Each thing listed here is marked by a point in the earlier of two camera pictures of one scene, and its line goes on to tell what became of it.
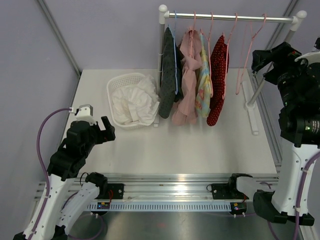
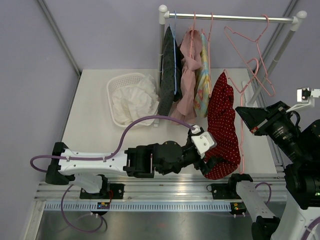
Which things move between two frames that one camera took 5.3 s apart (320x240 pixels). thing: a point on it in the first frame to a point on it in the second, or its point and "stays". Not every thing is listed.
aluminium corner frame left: (67, 46) stays
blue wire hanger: (174, 33) stays
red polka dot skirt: (219, 63) to (222, 125)
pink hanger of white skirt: (246, 50) to (257, 41)
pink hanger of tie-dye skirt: (208, 37) stays
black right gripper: (283, 55) to (275, 112)
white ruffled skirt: (137, 104) stays
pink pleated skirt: (190, 48) stays
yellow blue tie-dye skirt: (204, 87) stays
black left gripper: (107, 135) to (209, 163)
